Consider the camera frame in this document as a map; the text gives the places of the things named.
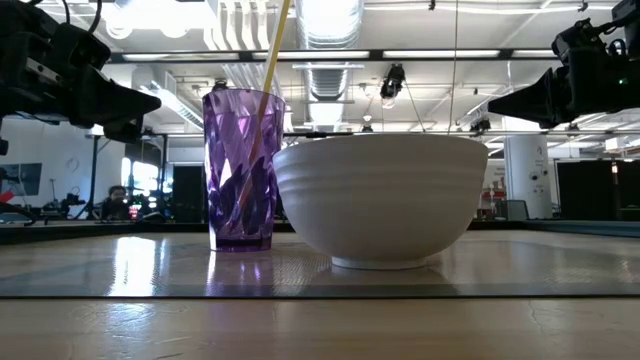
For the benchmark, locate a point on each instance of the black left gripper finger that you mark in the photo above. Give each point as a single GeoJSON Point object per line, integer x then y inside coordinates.
{"type": "Point", "coordinates": [115, 102]}
{"type": "Point", "coordinates": [125, 131]}

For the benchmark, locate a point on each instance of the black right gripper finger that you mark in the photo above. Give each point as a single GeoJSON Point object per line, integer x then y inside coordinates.
{"type": "Point", "coordinates": [540, 97]}
{"type": "Point", "coordinates": [555, 123]}

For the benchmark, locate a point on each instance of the purple plastic cup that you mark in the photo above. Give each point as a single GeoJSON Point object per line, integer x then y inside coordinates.
{"type": "Point", "coordinates": [220, 150]}

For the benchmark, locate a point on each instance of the yellow straw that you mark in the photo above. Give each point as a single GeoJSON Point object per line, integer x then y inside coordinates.
{"type": "Point", "coordinates": [275, 50]}

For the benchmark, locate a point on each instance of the white bowl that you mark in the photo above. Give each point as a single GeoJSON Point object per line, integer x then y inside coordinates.
{"type": "Point", "coordinates": [380, 200]}

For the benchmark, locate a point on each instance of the person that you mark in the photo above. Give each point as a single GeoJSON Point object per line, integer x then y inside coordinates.
{"type": "Point", "coordinates": [116, 200]}

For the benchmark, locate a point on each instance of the white column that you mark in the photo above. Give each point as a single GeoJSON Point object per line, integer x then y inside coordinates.
{"type": "Point", "coordinates": [525, 190]}

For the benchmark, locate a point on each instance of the black partition panel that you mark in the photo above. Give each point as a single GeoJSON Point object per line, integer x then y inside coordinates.
{"type": "Point", "coordinates": [585, 190]}

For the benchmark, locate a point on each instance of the dark wall picture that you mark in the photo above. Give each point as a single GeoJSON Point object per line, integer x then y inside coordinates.
{"type": "Point", "coordinates": [22, 179]}

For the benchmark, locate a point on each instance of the black overhead camera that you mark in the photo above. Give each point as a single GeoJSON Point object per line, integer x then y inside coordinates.
{"type": "Point", "coordinates": [392, 82]}

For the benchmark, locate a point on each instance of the silver air duct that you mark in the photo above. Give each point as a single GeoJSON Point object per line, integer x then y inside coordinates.
{"type": "Point", "coordinates": [327, 30]}

